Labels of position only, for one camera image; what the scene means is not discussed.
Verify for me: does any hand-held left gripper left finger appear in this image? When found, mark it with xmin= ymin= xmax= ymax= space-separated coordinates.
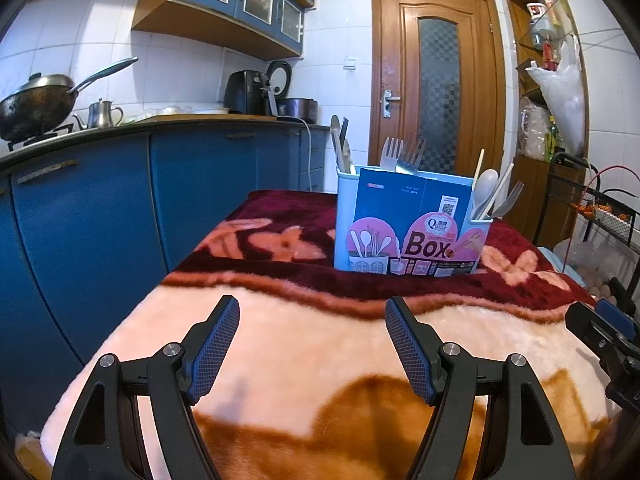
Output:
xmin=50 ymin=295 xmax=241 ymax=480

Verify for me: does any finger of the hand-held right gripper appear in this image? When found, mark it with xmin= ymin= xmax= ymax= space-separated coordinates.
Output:
xmin=566 ymin=301 xmax=619 ymax=357
xmin=599 ymin=298 xmax=639 ymax=339

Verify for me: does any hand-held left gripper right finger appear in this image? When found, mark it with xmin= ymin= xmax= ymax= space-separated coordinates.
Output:
xmin=384 ymin=295 xmax=579 ymax=480

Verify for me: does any light blue utensil holder box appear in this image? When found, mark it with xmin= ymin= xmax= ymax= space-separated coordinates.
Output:
xmin=334 ymin=162 xmax=493 ymax=277

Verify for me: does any stainless steel fork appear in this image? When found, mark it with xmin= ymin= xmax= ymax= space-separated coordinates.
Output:
xmin=492 ymin=181 xmax=526 ymax=219
xmin=380 ymin=137 xmax=404 ymax=171
xmin=397 ymin=132 xmax=427 ymax=177

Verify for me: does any white chopstick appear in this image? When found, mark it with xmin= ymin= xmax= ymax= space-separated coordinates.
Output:
xmin=487 ymin=162 xmax=515 ymax=217

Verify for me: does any white spoon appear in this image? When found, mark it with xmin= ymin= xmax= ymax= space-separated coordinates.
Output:
xmin=472 ymin=169 xmax=499 ymax=221

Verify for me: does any pile of eggs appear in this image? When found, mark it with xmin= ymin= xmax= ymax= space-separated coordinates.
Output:
xmin=575 ymin=260 xmax=619 ymax=302

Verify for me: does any clear plastic bag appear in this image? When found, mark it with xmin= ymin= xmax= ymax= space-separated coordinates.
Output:
xmin=552 ymin=240 xmax=596 ymax=274

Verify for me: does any red and pink floral blanket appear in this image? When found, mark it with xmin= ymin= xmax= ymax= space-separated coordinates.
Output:
xmin=40 ymin=190 xmax=621 ymax=480

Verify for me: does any wooden shelf unit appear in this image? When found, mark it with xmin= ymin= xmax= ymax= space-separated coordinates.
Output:
xmin=506 ymin=0 xmax=592 ymax=246

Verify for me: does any blue kitchen base cabinet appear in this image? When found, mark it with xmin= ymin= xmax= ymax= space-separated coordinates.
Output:
xmin=0 ymin=120 xmax=332 ymax=436

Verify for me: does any green bottle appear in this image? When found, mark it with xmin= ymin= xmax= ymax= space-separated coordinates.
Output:
xmin=547 ymin=116 xmax=561 ymax=161

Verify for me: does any clear plastic jug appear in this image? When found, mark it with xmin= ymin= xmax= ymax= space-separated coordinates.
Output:
xmin=517 ymin=97 xmax=548 ymax=158

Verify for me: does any beige bag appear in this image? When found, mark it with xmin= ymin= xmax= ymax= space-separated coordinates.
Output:
xmin=15 ymin=430 xmax=51 ymax=477

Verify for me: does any white plastic bag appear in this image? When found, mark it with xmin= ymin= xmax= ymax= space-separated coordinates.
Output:
xmin=525 ymin=35 xmax=587 ymax=156

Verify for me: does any black rice cooker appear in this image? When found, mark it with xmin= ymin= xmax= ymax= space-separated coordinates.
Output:
xmin=266 ymin=60 xmax=319 ymax=123

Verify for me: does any black air fryer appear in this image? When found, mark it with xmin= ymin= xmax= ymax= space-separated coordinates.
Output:
xmin=223 ymin=70 xmax=273 ymax=115

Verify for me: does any stainless steel kettle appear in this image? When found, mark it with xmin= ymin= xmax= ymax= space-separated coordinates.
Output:
xmin=74 ymin=98 xmax=124 ymax=129

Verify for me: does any gas stove burner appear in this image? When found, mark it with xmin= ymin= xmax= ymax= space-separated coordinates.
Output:
xmin=7 ymin=122 xmax=76 ymax=152

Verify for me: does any wooden door with glass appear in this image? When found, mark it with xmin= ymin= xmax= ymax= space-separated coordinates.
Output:
xmin=371 ymin=0 xmax=507 ymax=193

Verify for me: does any dark metal wok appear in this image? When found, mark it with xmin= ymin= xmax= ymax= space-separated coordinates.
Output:
xmin=0 ymin=56 xmax=139 ymax=142

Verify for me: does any metal wok lid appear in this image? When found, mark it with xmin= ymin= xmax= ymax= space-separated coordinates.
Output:
xmin=10 ymin=74 xmax=76 ymax=94

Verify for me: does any black wire rack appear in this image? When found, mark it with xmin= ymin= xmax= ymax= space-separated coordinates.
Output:
xmin=532 ymin=152 xmax=640 ymax=302

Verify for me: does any white power cable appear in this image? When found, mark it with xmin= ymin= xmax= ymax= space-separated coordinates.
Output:
xmin=298 ymin=117 xmax=314 ymax=192

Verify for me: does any metal door handle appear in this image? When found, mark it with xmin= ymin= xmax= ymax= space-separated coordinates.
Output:
xmin=382 ymin=89 xmax=402 ymax=120

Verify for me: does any blue glass-door wall cabinet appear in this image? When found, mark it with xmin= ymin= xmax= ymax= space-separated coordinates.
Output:
xmin=131 ymin=0 xmax=317 ymax=61

